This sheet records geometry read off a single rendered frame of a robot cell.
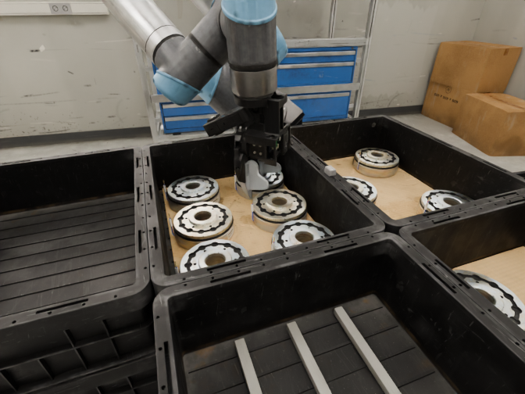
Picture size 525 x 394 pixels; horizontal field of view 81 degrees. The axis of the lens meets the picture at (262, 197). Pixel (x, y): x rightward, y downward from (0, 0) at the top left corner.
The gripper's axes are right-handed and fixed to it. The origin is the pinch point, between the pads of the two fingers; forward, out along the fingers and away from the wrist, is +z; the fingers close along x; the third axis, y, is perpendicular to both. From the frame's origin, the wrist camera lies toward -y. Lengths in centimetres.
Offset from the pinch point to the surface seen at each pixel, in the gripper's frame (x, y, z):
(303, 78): 187, -52, 40
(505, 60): 335, 100, 55
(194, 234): -18.9, -0.6, -3.1
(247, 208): -5.1, 1.4, 1.7
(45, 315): -40.1, -0.7, -12.4
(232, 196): -2.6, -3.5, 2.0
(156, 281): -32.4, 5.8, -11.6
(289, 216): -7.7, 11.3, -1.9
